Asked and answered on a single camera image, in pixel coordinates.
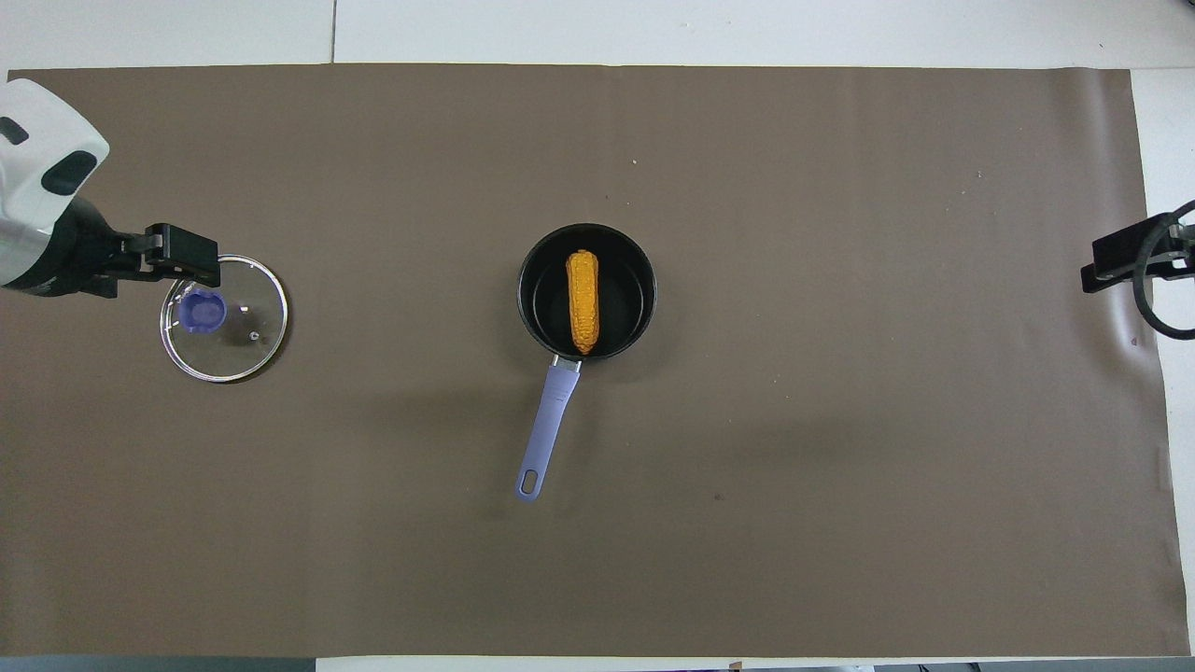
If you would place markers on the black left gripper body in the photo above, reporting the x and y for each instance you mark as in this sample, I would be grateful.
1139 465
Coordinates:
70 261

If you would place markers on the glass lid with purple knob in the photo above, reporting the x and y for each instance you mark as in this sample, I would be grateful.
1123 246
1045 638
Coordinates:
201 313

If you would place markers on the orange toy corn cob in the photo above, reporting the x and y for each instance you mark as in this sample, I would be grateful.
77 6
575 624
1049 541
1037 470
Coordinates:
583 303

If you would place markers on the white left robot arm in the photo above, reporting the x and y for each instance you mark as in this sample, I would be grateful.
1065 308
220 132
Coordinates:
56 126

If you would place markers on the brown table mat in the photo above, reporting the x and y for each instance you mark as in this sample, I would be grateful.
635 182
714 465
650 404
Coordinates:
373 523

